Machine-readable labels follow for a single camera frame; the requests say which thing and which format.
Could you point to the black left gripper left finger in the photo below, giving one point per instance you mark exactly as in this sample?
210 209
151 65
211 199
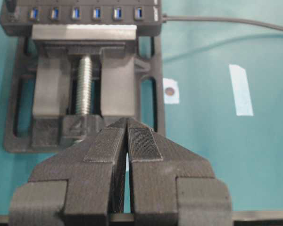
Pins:
79 186

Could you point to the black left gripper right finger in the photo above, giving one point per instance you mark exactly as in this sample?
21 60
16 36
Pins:
172 186

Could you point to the black multi-port USB hub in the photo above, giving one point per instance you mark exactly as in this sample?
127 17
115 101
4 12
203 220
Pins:
17 17

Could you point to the white tape with dark dot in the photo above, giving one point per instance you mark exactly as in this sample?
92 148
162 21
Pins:
171 91

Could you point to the black bench vise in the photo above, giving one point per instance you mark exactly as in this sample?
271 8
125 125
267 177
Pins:
70 81

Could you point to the long blue tape strip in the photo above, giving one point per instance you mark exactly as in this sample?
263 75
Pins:
241 91

